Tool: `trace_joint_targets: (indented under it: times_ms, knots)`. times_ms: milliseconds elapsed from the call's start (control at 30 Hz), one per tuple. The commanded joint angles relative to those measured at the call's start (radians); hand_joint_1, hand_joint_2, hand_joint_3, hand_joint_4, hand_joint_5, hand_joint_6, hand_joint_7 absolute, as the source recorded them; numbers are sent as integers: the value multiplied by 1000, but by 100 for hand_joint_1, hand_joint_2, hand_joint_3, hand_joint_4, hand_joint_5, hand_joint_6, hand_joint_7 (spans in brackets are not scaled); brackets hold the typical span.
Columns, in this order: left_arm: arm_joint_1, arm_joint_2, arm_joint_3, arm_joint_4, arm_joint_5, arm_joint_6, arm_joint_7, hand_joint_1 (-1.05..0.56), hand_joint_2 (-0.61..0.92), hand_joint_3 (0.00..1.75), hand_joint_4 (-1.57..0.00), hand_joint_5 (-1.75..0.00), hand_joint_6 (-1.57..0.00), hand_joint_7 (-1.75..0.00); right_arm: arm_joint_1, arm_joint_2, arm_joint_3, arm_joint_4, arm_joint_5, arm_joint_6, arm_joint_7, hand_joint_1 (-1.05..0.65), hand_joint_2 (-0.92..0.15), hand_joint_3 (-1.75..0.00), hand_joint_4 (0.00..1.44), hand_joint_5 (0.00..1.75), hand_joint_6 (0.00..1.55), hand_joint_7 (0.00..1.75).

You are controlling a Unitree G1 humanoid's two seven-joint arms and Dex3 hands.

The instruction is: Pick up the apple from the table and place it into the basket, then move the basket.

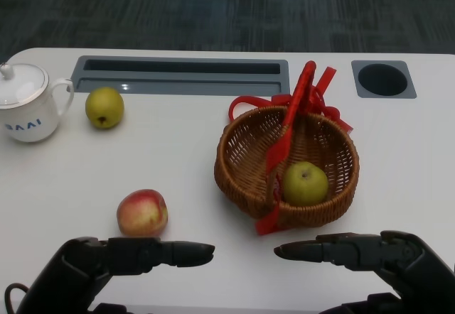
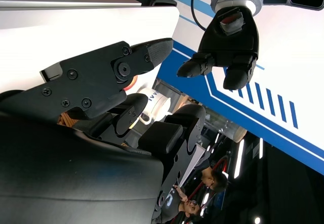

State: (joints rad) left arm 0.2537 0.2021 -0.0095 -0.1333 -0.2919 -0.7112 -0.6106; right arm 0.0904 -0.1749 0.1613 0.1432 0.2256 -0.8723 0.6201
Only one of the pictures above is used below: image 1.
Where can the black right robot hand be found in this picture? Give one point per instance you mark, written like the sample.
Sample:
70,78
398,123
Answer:
409,257

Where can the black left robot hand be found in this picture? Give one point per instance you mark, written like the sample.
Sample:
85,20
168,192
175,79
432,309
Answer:
71,268

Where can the red apple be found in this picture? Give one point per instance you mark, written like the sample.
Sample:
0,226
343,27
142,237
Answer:
142,214

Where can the wicker basket with red ribbon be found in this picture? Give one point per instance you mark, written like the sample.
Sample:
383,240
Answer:
241,193

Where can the green apple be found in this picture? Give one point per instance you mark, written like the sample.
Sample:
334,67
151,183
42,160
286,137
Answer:
305,186
104,106

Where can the white mug with blue lettering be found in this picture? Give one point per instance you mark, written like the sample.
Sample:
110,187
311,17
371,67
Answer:
28,124

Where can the grey round table grommet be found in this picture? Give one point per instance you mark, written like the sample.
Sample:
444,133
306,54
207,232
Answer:
382,79

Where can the white mug lid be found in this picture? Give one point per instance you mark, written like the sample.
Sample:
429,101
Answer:
21,86

